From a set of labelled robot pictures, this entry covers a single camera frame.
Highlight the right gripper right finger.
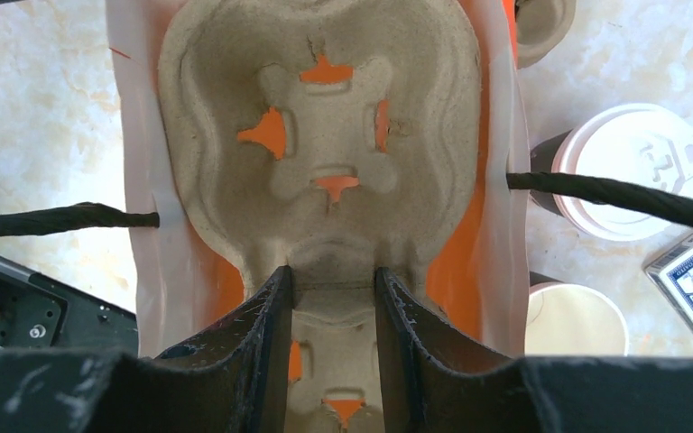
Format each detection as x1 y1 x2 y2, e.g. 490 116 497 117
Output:
374 268 693 432

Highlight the white plastic cup lid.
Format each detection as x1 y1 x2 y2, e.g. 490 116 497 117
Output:
550 103 693 242

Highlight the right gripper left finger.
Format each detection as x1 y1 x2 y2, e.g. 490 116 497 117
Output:
0 266 293 432

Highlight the orange paper bag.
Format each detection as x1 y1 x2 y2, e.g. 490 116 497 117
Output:
0 0 693 358

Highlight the cardboard cup carrier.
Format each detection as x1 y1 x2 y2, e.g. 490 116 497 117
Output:
158 1 482 432
514 0 578 69

